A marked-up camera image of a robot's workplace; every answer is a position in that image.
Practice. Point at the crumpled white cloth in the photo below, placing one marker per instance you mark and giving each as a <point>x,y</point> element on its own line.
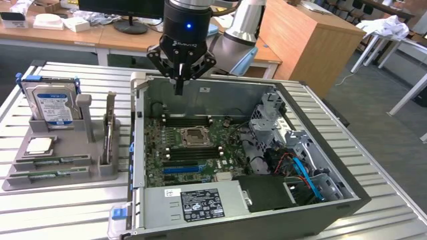
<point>388,26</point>

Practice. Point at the metal CPU socket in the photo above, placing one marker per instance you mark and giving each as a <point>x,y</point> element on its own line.
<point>194,137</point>

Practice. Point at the small white box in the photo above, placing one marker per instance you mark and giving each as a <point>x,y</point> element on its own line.
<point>78,25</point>

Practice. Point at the blue disk carrier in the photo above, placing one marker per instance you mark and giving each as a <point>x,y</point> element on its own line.
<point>34,78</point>

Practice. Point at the wooden cabinet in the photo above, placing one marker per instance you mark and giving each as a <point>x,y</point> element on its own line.
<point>301,42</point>

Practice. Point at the long wooden desk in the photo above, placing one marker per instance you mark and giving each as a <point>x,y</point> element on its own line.
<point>50,36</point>

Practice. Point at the large metal disk bay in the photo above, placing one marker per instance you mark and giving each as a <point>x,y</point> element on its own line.
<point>329,180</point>

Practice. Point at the blue case latch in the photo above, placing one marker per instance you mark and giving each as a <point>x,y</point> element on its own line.
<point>117,214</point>

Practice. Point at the perforated metal disk bay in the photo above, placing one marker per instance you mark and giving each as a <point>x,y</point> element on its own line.
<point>264,117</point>

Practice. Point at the white device with label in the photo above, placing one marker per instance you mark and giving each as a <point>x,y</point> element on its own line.
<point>14,21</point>

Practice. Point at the black expansion slot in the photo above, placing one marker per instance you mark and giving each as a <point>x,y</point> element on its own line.
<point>181,164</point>

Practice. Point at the silver CPU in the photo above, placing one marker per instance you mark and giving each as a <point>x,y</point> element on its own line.
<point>39,145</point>

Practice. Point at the dark grey PC case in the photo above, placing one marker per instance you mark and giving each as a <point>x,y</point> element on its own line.
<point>350,207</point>

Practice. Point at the white metal-framed table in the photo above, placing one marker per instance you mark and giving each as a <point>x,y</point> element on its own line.
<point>410,82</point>

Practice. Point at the green motherboard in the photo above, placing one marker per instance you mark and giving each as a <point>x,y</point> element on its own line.
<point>230,160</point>

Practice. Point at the green RAM stick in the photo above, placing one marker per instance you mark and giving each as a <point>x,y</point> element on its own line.
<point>47,173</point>
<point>50,161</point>

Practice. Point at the small silver heat sink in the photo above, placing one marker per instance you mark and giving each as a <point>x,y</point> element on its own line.
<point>225,176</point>

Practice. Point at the black computer monitor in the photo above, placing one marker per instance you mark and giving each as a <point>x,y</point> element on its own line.
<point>110,6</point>

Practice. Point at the black plastic shroud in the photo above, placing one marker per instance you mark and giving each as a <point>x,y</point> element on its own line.
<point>264,192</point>

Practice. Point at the graphics card with metal bracket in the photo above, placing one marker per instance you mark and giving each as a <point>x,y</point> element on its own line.
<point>110,130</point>

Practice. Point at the hard disk with blue label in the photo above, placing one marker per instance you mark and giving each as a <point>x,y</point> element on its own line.
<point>57,107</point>

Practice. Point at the grey parts rack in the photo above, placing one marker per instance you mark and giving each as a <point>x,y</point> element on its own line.
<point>77,145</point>

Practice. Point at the grey power supply unit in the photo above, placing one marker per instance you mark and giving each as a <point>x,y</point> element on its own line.
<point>157,200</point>

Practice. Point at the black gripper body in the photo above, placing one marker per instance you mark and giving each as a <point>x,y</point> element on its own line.
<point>188,15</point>

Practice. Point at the black office chair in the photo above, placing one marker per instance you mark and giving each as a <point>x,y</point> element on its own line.
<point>358,8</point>

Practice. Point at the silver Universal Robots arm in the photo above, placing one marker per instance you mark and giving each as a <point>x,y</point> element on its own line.
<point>241,37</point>

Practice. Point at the white round-topped box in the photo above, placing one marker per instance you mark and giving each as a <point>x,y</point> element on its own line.
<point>49,21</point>

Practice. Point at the blue expansion slot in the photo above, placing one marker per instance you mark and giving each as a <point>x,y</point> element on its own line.
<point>181,170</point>

